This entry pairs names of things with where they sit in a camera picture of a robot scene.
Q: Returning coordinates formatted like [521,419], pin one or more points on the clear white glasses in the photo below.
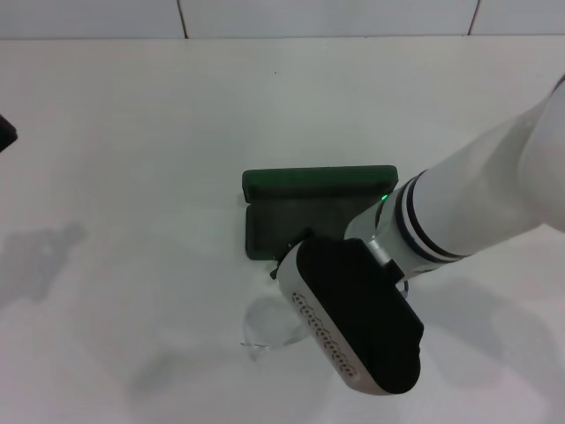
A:
[269,322]

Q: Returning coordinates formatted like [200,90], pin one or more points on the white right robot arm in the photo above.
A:
[468,207]

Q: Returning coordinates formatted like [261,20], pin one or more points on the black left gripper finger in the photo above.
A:
[5,134]

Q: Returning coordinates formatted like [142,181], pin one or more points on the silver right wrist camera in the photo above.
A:
[357,309]

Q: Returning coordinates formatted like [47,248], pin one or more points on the green glasses case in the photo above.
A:
[291,185]

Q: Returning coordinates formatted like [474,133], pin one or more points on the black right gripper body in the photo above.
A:
[279,260]

